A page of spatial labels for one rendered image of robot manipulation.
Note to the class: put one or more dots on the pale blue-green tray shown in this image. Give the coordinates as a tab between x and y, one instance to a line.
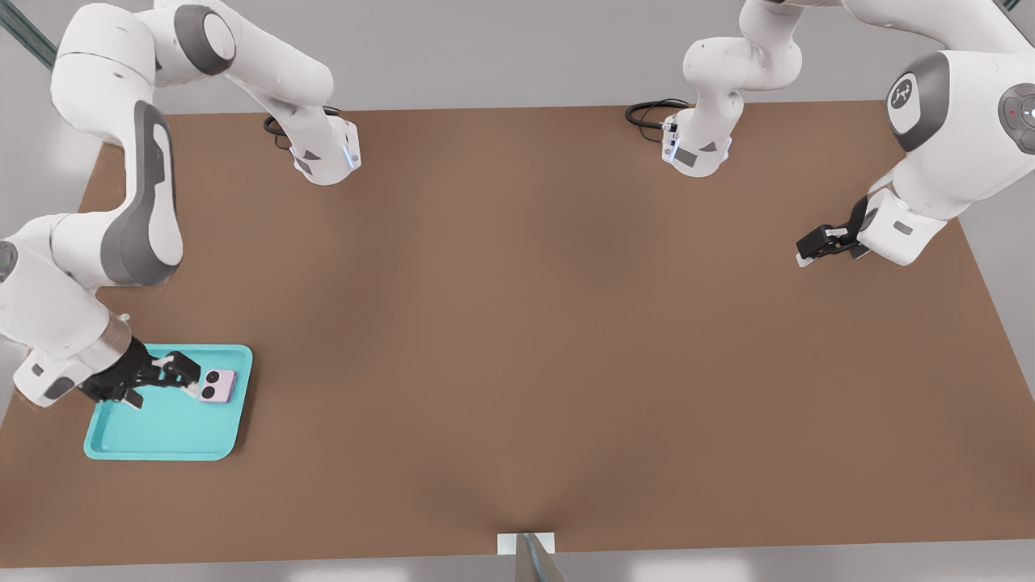
170	428

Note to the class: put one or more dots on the pale lilac phone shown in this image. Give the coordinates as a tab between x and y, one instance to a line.
218	386

